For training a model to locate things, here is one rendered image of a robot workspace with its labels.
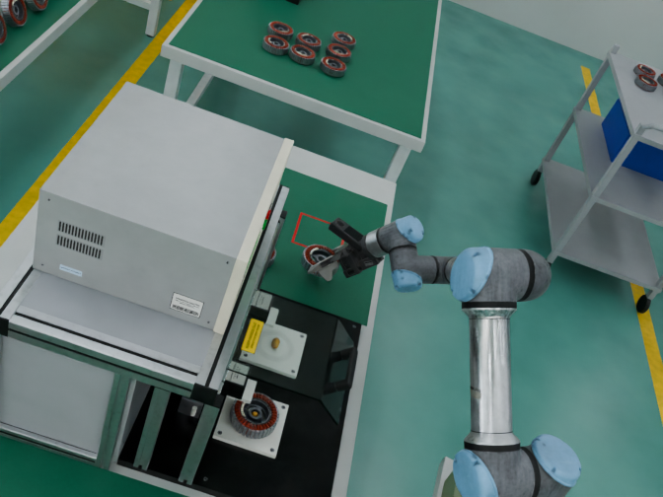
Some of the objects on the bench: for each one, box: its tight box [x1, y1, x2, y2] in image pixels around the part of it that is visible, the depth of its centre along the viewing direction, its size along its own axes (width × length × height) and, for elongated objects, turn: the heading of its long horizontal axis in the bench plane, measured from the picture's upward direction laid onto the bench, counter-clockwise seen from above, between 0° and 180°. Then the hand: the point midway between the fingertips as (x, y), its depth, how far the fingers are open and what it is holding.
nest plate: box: [212, 395, 289, 459], centre depth 180 cm, size 15×15×1 cm
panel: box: [111, 379, 151, 462], centre depth 178 cm, size 1×66×30 cm, turn 151°
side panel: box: [0, 334, 131, 470], centre depth 153 cm, size 28×3×32 cm, turn 61°
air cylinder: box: [178, 395, 203, 418], centre depth 178 cm, size 5×8×6 cm
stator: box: [230, 391, 279, 439], centre depth 178 cm, size 11×11×4 cm
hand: (319, 260), depth 224 cm, fingers closed on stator, 13 cm apart
